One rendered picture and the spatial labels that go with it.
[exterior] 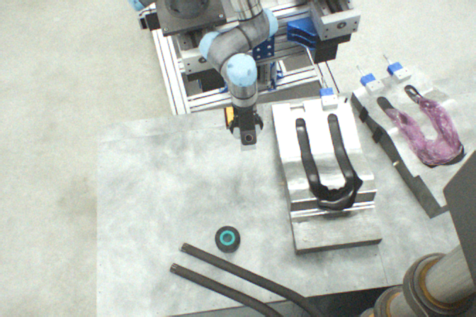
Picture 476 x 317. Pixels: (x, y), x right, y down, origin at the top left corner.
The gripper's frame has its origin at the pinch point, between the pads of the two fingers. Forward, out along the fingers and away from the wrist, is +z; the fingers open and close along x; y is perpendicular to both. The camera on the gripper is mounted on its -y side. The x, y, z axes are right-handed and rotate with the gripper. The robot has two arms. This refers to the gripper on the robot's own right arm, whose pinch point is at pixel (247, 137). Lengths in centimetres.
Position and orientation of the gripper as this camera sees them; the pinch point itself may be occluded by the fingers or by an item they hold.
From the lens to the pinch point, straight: 158.5
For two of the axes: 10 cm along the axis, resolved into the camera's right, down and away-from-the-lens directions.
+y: -1.2, -8.9, 4.4
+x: -9.9, 1.3, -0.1
